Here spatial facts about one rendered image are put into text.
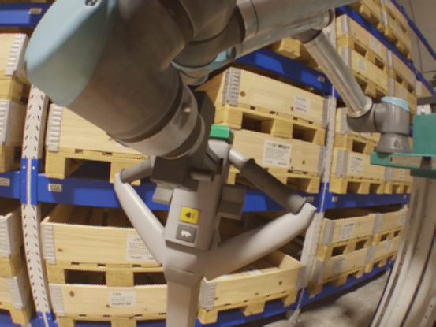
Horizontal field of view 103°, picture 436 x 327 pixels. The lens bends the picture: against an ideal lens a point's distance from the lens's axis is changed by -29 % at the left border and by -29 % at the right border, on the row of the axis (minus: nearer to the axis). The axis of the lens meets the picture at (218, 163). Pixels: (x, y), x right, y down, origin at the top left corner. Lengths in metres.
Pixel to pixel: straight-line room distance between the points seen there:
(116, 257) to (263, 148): 1.00
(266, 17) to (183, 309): 0.52
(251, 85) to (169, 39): 1.24
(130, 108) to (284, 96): 1.39
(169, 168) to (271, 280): 1.51
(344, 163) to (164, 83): 1.82
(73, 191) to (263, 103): 1.14
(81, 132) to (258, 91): 0.97
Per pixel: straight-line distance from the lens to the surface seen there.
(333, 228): 2.02
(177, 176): 0.29
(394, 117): 1.22
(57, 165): 1.20
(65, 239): 1.27
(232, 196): 0.43
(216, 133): 0.47
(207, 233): 0.43
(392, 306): 1.46
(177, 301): 0.50
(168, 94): 0.20
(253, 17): 0.35
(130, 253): 1.27
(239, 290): 1.63
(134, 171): 0.53
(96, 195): 1.25
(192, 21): 0.19
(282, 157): 1.50
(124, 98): 0.17
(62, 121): 1.19
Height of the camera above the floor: 1.37
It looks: 2 degrees down
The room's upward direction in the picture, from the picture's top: 7 degrees clockwise
